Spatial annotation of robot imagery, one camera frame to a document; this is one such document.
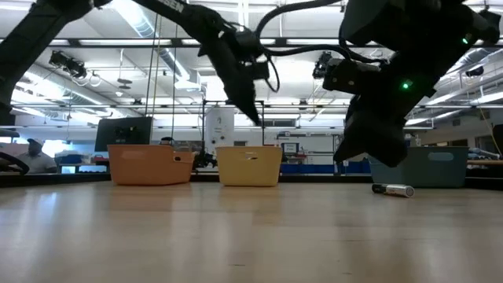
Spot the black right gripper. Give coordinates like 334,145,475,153
332,66,437,168

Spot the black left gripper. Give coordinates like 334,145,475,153
197,17,272,126

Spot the silver black red battery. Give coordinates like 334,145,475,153
371,182,416,199

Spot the yellow plastic bin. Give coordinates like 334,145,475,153
215,145,284,188

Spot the orange plastic bin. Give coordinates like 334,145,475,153
107,144,196,186

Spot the white cabinet machine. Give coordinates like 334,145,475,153
204,107,236,157

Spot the blue cabinet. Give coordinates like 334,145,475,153
281,163,373,175

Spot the teal plastic bin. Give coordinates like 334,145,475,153
368,145,471,189

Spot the black floor equipment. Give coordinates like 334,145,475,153
194,151,218,171

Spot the black computer monitor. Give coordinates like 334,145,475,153
94,116,154,153

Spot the black ceiling spotlight cluster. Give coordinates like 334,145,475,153
49,50,88,79

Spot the blue workbench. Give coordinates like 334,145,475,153
57,152,110,175

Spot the black office chair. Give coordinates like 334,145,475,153
0,151,31,176

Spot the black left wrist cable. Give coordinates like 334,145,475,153
263,53,281,94

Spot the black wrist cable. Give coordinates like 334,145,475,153
254,0,388,66
263,53,281,94

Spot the thin black stand frame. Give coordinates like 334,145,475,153
201,99,266,174

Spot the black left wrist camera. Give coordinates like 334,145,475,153
234,28,272,82

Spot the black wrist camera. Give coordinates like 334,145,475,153
321,57,384,94
234,28,272,82

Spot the thin hanging black cable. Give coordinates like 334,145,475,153
171,15,178,139
144,11,162,117

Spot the black aluminium table frame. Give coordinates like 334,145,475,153
0,172,503,186

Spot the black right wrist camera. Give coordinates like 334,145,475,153
321,57,384,94

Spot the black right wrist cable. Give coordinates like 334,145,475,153
254,0,388,66

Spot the black hanging camera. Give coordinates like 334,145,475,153
312,50,335,79

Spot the silver ceiling duct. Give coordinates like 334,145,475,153
108,0,193,82

